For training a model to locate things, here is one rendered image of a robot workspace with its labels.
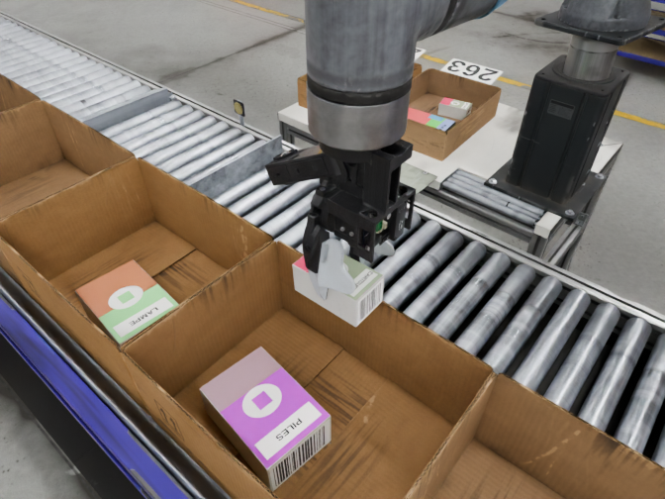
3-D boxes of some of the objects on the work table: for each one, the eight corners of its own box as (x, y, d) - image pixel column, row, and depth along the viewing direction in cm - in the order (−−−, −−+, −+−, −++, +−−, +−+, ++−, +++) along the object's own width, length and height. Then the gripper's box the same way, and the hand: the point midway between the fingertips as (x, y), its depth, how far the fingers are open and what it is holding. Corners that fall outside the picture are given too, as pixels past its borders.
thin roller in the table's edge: (540, 219, 136) (542, 213, 135) (450, 180, 150) (451, 174, 149) (543, 215, 138) (545, 209, 136) (454, 177, 151) (455, 171, 150)
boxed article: (442, 109, 179) (444, 97, 176) (470, 115, 175) (472, 103, 172) (436, 115, 175) (438, 103, 172) (465, 122, 172) (467, 110, 168)
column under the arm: (522, 149, 159) (553, 44, 137) (606, 179, 147) (655, 68, 125) (483, 184, 145) (511, 73, 123) (572, 222, 132) (620, 105, 110)
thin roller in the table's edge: (536, 223, 135) (538, 217, 134) (446, 184, 148) (447, 178, 147) (539, 220, 136) (541, 214, 135) (449, 181, 150) (450, 175, 148)
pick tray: (496, 115, 176) (503, 88, 169) (442, 161, 154) (447, 133, 147) (426, 93, 189) (429, 66, 182) (366, 133, 167) (368, 105, 160)
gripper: (357, 180, 40) (350, 342, 55) (439, 122, 48) (415, 277, 62) (281, 145, 45) (293, 303, 59) (367, 95, 52) (359, 248, 66)
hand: (337, 272), depth 61 cm, fingers open, 6 cm apart
